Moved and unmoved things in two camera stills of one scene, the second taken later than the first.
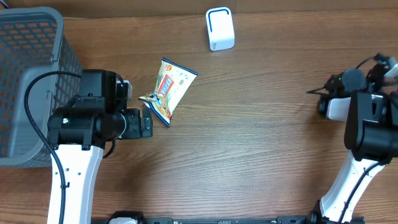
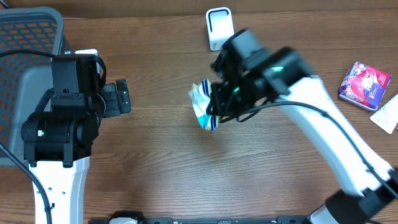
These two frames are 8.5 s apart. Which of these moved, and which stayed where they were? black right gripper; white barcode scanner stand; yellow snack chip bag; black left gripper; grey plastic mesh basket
Moved: black left gripper; black right gripper; yellow snack chip bag
Stayed: grey plastic mesh basket; white barcode scanner stand
